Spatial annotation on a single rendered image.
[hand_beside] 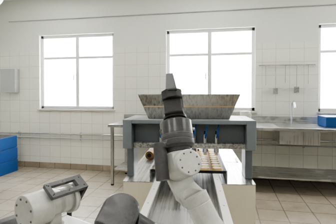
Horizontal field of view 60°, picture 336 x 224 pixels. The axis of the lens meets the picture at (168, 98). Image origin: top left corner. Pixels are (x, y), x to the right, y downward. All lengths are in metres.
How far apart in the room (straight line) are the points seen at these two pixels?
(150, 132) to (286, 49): 3.43
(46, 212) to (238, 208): 1.23
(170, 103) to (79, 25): 4.69
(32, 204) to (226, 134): 1.24
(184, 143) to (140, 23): 4.32
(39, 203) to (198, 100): 1.15
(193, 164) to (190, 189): 0.10
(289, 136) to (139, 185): 2.82
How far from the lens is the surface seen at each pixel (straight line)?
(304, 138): 4.20
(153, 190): 1.34
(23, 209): 0.64
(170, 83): 0.82
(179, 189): 0.81
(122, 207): 0.82
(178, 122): 0.76
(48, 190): 0.63
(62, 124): 5.46
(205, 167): 1.64
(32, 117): 5.77
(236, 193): 1.67
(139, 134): 1.70
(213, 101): 1.61
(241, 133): 1.69
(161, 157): 0.75
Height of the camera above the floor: 1.32
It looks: 1 degrees down
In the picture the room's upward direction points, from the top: straight up
